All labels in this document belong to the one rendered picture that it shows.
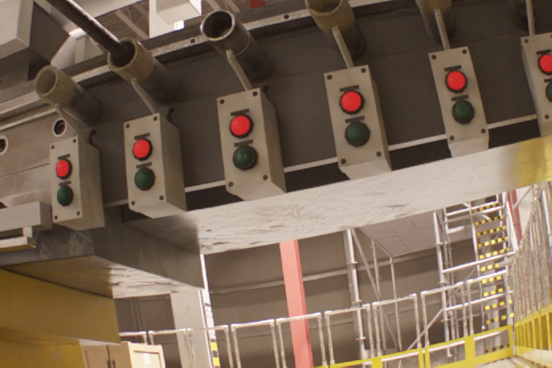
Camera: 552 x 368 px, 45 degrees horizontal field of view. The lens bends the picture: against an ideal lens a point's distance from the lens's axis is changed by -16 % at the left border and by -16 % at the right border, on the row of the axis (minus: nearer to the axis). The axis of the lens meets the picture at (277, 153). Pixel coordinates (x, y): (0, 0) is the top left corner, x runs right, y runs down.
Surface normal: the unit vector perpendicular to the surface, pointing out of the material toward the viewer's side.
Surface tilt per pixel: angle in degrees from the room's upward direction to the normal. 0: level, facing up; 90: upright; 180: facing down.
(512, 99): 90
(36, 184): 90
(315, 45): 90
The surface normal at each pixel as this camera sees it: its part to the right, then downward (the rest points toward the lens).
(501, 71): -0.28, -0.26
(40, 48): 0.95, -0.20
